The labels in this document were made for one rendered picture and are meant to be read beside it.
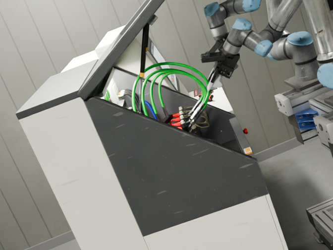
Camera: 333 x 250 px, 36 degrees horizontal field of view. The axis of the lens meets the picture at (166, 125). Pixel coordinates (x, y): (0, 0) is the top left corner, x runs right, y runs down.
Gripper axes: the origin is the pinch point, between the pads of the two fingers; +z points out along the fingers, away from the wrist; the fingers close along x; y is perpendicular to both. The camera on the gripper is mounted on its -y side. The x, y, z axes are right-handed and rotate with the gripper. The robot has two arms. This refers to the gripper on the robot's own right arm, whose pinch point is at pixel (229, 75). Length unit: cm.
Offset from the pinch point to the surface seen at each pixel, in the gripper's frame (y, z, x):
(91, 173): -70, 8, -47
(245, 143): -4.6, 27.6, -22.4
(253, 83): 25, 55, 170
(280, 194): 12, 123, 98
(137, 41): -38, -28, 23
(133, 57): -44, -21, 23
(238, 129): -4.8, 27.6, -1.2
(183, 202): -39, 34, -47
